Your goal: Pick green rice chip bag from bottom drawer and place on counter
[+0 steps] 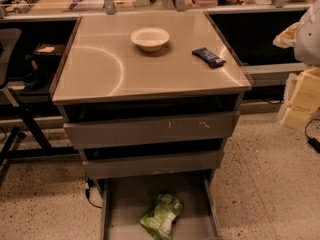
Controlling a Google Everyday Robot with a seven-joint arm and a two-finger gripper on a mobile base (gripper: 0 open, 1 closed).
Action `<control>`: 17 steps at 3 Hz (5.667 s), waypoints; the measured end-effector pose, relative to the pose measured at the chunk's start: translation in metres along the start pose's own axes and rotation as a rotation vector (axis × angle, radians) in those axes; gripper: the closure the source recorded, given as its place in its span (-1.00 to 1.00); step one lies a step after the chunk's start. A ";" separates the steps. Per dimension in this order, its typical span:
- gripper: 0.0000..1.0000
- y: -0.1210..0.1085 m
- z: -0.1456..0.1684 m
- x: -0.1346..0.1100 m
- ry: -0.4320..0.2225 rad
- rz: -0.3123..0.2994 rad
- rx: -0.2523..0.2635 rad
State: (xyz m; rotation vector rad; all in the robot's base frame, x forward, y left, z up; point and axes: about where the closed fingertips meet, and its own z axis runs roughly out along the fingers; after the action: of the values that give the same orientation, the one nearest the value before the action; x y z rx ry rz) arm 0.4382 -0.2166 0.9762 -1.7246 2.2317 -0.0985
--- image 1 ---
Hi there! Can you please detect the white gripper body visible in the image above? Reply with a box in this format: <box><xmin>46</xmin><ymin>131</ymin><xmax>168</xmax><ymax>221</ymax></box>
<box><xmin>280</xmin><ymin>67</ymin><xmax>320</xmax><ymax>129</ymax></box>

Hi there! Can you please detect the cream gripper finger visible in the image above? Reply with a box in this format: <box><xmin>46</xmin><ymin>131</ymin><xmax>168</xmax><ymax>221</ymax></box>
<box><xmin>273</xmin><ymin>23</ymin><xmax>298</xmax><ymax>49</ymax></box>

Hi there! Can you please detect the green rice chip bag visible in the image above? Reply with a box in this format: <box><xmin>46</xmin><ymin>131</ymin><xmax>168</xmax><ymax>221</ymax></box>
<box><xmin>140</xmin><ymin>194</ymin><xmax>184</xmax><ymax>240</ymax></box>

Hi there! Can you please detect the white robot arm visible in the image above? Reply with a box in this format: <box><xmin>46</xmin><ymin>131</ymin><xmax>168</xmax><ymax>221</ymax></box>
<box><xmin>273</xmin><ymin>0</ymin><xmax>320</xmax><ymax>129</ymax></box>

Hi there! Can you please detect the top grey drawer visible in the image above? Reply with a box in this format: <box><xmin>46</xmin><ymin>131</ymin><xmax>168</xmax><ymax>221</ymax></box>
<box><xmin>64</xmin><ymin>112</ymin><xmax>239</xmax><ymax>149</ymax></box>

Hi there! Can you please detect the grey drawer cabinet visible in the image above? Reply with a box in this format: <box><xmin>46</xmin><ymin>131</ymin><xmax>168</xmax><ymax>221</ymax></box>
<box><xmin>49</xmin><ymin>10</ymin><xmax>254</xmax><ymax>240</ymax></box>

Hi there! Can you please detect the middle grey drawer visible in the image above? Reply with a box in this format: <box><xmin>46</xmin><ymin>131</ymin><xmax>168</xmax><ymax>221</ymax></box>
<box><xmin>83</xmin><ymin>151</ymin><xmax>224</xmax><ymax>179</ymax></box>

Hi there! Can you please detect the open bottom grey drawer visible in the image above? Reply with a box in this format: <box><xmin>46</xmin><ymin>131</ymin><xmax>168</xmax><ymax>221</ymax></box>
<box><xmin>100</xmin><ymin>173</ymin><xmax>223</xmax><ymax>240</ymax></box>

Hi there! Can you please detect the dark blue snack bar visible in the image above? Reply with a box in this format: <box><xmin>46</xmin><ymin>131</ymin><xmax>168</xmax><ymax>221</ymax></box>
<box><xmin>192</xmin><ymin>47</ymin><xmax>226</xmax><ymax>69</ymax></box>

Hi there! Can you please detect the white bowl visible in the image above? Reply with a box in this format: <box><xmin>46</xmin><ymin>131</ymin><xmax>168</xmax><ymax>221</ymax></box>
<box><xmin>130</xmin><ymin>27</ymin><xmax>170</xmax><ymax>52</ymax></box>

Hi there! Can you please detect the black box under bench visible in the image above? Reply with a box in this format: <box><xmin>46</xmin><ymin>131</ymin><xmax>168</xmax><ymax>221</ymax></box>
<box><xmin>33</xmin><ymin>43</ymin><xmax>65</xmax><ymax>72</ymax></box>

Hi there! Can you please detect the black coiled tool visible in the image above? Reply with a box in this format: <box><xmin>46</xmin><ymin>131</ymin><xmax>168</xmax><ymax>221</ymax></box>
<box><xmin>13</xmin><ymin>0</ymin><xmax>40</xmax><ymax>14</ymax></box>

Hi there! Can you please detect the black power cable on floor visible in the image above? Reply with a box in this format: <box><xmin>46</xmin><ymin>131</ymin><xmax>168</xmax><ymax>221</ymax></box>
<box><xmin>84</xmin><ymin>180</ymin><xmax>103</xmax><ymax>210</ymax></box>

